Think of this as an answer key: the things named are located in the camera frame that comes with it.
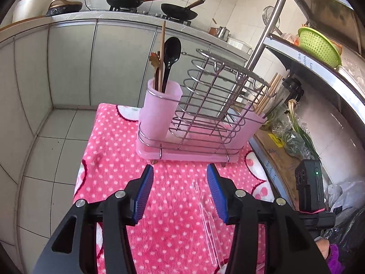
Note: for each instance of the green plastic basket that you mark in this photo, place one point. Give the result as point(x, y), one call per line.
point(319, 45)

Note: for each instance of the pink plastic drip tray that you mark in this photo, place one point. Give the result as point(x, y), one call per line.
point(182, 154)

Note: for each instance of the white rice cooker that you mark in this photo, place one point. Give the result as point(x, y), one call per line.
point(28, 7)

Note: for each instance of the small brown pot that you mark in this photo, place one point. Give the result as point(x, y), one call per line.
point(213, 30)

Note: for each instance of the flat cardboard box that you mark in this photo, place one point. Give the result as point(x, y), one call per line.
point(282, 154)

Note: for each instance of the black plastic bag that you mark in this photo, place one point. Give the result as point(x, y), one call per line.
point(350, 234)

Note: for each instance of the person's right hand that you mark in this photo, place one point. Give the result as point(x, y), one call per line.
point(323, 248)

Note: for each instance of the grey kitchen cabinet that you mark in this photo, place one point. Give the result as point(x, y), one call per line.
point(71, 62)

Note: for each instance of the small steel pot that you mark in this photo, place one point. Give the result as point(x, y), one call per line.
point(224, 32)

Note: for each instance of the black plastic spoon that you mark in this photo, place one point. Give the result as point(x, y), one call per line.
point(172, 48)

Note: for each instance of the metal strainer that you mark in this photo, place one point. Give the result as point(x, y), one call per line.
point(271, 14)

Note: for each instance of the metal shelf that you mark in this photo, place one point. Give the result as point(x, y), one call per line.
point(328, 75)

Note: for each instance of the white dish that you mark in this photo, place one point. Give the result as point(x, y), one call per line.
point(238, 44)

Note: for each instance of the gas stove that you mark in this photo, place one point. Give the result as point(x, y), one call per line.
point(142, 10)

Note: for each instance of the black blender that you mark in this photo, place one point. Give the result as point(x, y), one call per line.
point(290, 88)

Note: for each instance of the pink plastic cup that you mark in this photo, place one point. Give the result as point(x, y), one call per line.
point(248, 128)
point(159, 111)

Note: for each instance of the green onions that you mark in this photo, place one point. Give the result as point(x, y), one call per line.
point(296, 120)

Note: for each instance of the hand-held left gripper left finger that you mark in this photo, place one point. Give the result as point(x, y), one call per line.
point(144, 194)

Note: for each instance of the pink dotted blanket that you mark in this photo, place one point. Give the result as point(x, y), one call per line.
point(114, 148)

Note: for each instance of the dark electric pan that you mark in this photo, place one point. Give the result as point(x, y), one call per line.
point(64, 7)

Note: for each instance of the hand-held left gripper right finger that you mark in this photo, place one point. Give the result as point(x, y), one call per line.
point(218, 197)

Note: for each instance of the clear bag of greens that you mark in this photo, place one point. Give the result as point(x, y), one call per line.
point(281, 124)

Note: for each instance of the person's right forearm purple sleeve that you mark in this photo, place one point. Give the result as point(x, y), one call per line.
point(334, 261)

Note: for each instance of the white plastic bag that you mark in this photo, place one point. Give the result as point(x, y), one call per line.
point(345, 194)

